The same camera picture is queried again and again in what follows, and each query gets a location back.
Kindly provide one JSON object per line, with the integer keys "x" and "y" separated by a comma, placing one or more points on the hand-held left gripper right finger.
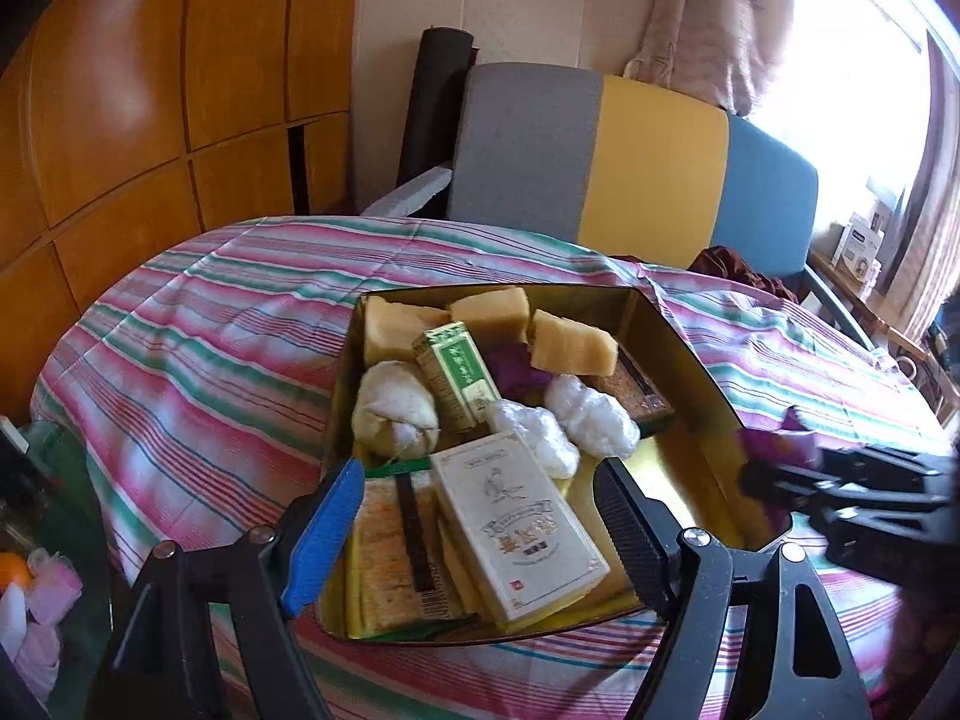
{"x": 630, "y": 532}

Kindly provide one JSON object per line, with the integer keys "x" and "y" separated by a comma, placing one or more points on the pink patterned curtain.
{"x": 705, "y": 22}

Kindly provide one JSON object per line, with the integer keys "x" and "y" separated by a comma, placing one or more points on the gold metal tin box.
{"x": 697, "y": 420}

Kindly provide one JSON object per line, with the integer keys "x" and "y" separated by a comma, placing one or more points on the white bun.
{"x": 394, "y": 409}

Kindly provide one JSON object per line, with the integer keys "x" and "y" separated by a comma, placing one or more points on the white product box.
{"x": 859, "y": 251}

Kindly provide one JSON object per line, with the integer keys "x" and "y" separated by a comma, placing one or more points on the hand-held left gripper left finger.
{"x": 330, "y": 532}

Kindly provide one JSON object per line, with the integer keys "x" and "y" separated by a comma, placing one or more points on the grey yellow blue chair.
{"x": 660, "y": 165}

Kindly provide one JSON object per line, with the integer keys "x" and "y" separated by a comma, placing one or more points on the black rolled mat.
{"x": 435, "y": 105}

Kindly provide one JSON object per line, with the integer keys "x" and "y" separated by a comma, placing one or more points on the white plastic bag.
{"x": 592, "y": 416}
{"x": 536, "y": 439}

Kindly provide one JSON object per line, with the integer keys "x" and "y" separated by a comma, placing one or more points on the large yellow sponge block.
{"x": 394, "y": 326}

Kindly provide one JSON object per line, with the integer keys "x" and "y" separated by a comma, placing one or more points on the purple snack packet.
{"x": 772, "y": 441}
{"x": 517, "y": 375}

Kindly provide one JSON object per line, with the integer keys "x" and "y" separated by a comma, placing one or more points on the wooden side table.
{"x": 847, "y": 300}

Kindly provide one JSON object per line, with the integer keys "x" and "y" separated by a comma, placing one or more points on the cluttered wooden shelf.
{"x": 941, "y": 375}

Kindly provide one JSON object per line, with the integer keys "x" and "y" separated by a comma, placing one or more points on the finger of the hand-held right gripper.
{"x": 784, "y": 487}

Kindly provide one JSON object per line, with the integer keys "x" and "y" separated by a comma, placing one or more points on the window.
{"x": 855, "y": 90}

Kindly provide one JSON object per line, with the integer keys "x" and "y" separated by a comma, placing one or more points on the white carton box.
{"x": 517, "y": 532}

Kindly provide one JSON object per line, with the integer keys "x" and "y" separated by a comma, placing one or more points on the brown snack packet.
{"x": 637, "y": 397}

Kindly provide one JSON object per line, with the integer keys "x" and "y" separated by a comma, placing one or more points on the white foam piece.
{"x": 405, "y": 191}

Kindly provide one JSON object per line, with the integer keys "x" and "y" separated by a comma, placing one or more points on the green-edged cracker packet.
{"x": 386, "y": 547}

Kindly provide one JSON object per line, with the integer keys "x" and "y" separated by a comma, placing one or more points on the pink plastic flowers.
{"x": 52, "y": 592}

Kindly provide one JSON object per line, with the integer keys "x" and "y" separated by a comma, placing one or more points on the wooden wardrobe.
{"x": 150, "y": 112}

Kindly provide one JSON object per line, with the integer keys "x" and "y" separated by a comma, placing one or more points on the orange fruit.
{"x": 15, "y": 570}

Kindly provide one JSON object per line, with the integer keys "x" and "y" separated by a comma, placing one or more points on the small green box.
{"x": 454, "y": 371}

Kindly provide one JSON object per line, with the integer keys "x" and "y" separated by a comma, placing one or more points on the striped tablecloth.
{"x": 210, "y": 330}

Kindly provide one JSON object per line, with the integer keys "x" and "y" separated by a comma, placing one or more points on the dark red cloth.
{"x": 739, "y": 270}

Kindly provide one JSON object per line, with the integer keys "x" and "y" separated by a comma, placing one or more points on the glass side table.
{"x": 75, "y": 480}

